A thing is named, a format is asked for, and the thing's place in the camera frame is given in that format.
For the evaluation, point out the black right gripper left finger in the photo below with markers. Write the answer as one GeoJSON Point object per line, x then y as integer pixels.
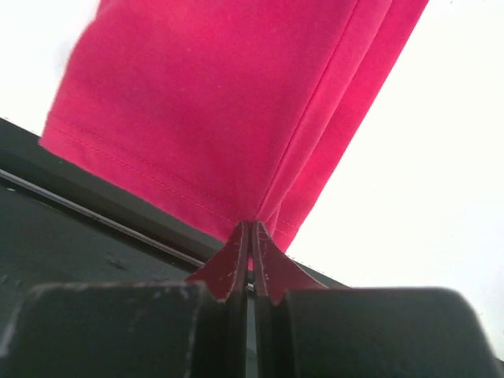
{"type": "Point", "coordinates": [193, 328]}

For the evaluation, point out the pink t shirt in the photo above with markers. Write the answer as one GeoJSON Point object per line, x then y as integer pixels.
{"type": "Point", "coordinates": [225, 111]}

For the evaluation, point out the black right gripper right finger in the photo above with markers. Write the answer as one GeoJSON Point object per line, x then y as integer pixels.
{"type": "Point", "coordinates": [305, 329]}

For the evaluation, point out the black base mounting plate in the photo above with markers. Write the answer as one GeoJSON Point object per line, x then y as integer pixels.
{"type": "Point", "coordinates": [60, 223]}

